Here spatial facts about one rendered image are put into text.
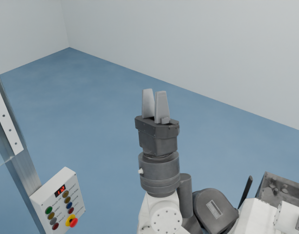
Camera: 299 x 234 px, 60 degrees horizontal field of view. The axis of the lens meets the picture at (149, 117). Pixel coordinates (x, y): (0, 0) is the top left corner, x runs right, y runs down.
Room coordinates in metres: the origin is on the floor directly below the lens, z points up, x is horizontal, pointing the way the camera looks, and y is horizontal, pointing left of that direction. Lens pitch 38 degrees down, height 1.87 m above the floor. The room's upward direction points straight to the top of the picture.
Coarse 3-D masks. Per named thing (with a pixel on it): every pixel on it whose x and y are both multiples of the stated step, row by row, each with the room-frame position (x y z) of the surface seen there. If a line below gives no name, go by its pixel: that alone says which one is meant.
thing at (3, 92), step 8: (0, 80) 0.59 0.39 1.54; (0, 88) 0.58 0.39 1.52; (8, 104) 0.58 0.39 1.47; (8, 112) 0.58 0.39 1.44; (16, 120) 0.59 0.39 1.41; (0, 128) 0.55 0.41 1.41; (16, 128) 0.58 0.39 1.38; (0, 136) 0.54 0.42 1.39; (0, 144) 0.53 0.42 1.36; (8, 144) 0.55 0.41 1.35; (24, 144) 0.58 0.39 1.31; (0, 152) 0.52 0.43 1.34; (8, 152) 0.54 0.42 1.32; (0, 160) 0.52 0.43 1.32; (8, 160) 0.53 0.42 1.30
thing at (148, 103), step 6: (144, 90) 0.46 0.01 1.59; (150, 90) 0.46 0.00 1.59; (144, 96) 0.45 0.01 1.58; (150, 96) 0.46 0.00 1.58; (144, 102) 0.44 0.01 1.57; (150, 102) 0.45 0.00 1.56; (144, 108) 0.44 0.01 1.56; (150, 108) 0.44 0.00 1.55; (144, 114) 0.43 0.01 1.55; (150, 114) 0.44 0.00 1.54
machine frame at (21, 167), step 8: (24, 152) 0.58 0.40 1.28; (16, 160) 0.55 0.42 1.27; (24, 160) 0.57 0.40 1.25; (8, 168) 0.57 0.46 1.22; (16, 168) 0.55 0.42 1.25; (24, 168) 0.56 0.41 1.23; (32, 168) 0.58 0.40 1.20; (16, 176) 0.55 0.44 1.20; (24, 176) 0.55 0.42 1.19; (32, 176) 0.58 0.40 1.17; (16, 184) 0.57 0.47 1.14; (24, 184) 0.55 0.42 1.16; (32, 184) 0.57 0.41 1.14; (40, 184) 0.59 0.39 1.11; (24, 192) 0.55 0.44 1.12; (32, 192) 0.56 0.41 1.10; (24, 200) 0.57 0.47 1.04; (32, 208) 0.55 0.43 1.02; (32, 216) 0.57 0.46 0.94; (40, 224) 0.55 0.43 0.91; (40, 232) 0.57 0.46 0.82
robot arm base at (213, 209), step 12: (192, 192) 0.52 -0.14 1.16; (204, 192) 0.43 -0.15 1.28; (216, 192) 0.43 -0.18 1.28; (204, 204) 0.41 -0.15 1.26; (216, 204) 0.41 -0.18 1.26; (228, 204) 0.41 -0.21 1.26; (204, 216) 0.38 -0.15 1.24; (216, 216) 0.38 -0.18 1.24; (228, 216) 0.38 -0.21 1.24; (204, 228) 0.37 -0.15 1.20; (216, 228) 0.36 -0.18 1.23
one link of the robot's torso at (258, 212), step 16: (272, 176) 0.51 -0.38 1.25; (256, 192) 0.53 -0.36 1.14; (272, 192) 0.45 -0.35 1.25; (288, 192) 0.46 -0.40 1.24; (240, 208) 0.43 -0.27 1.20; (256, 208) 0.40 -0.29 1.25; (272, 208) 0.40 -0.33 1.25; (240, 224) 0.36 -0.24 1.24; (256, 224) 0.36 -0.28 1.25; (272, 224) 0.36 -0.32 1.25
